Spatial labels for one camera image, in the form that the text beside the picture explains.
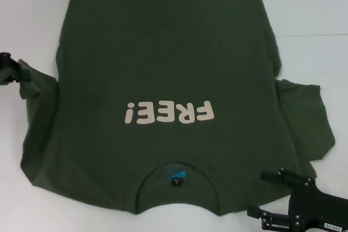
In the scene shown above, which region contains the dark green FREE t-shirt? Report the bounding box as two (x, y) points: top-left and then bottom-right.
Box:
(16, 0), (335, 215)

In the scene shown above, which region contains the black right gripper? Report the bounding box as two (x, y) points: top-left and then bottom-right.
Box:
(246, 168), (348, 232)

